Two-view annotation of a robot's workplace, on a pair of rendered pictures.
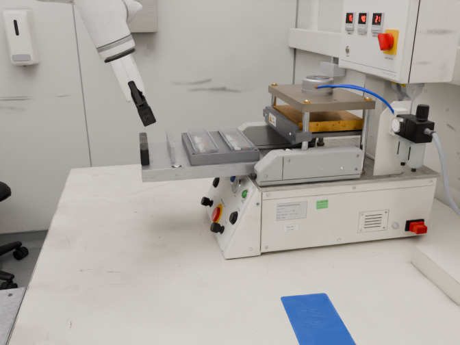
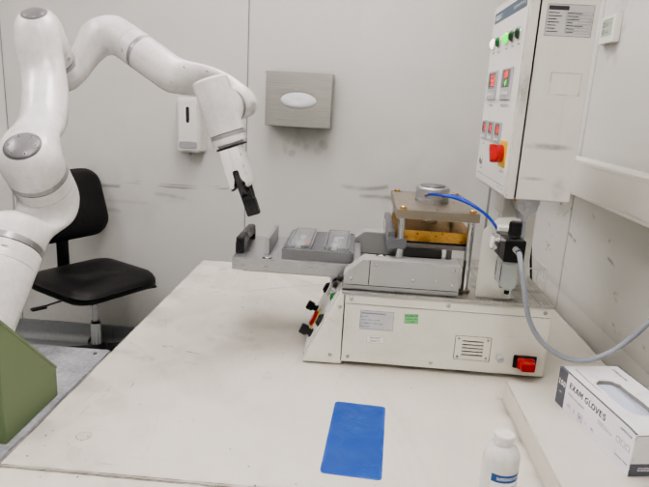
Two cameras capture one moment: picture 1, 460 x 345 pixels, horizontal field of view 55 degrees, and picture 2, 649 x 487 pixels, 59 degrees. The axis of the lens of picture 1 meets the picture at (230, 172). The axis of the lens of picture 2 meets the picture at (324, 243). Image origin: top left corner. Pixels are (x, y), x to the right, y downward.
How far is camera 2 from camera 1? 41 cm
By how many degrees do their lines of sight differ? 16
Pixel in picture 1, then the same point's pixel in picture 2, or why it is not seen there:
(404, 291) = (471, 422)
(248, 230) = (327, 333)
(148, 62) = (318, 160)
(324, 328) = (360, 434)
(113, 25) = (225, 118)
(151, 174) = (240, 262)
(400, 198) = (506, 327)
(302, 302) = (353, 410)
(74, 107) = (235, 201)
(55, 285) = (135, 353)
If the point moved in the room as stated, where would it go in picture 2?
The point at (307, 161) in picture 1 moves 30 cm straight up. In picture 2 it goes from (396, 269) to (408, 128)
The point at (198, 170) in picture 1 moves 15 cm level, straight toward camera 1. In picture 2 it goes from (288, 264) to (268, 283)
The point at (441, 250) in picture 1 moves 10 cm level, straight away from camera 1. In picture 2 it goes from (533, 388) to (554, 374)
